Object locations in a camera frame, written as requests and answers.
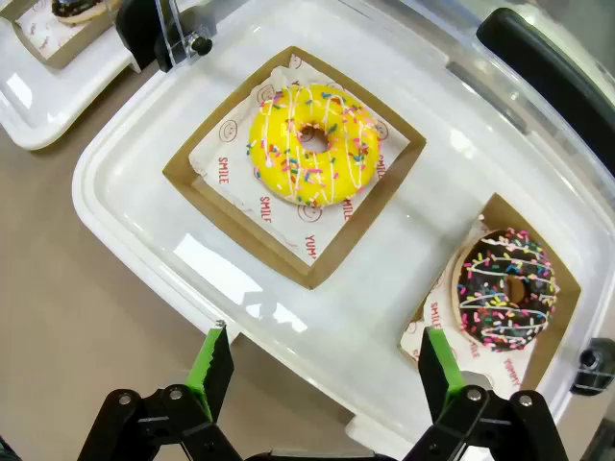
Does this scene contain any clear display case lid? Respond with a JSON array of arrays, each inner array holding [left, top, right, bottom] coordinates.
[[153, 0, 615, 395]]

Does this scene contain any black lid handle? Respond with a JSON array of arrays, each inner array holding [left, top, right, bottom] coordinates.
[[476, 7, 615, 177]]

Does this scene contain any chocolate donut with white drizzle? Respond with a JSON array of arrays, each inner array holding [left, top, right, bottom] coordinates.
[[451, 229, 561, 354]]

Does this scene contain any white printed paper liner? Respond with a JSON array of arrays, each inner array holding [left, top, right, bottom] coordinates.
[[16, 4, 97, 52], [401, 215, 525, 390], [187, 52, 409, 268]]

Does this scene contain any white display case base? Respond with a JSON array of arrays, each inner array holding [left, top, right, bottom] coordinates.
[[0, 0, 145, 153], [70, 0, 615, 457]]

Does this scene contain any yellow sprinkled donut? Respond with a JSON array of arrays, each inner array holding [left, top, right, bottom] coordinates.
[[247, 84, 383, 207]]

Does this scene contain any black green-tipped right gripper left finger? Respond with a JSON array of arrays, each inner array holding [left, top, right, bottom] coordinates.
[[76, 320, 244, 461]]

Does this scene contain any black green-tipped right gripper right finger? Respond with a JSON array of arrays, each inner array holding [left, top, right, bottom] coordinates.
[[402, 326, 571, 461]]

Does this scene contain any brown cardboard donut tray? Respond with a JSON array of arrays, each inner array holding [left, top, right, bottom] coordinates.
[[0, 0, 124, 69], [398, 192, 582, 400]]

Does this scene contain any chocolate sprinkled donut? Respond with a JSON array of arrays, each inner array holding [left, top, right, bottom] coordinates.
[[50, 0, 108, 26]]

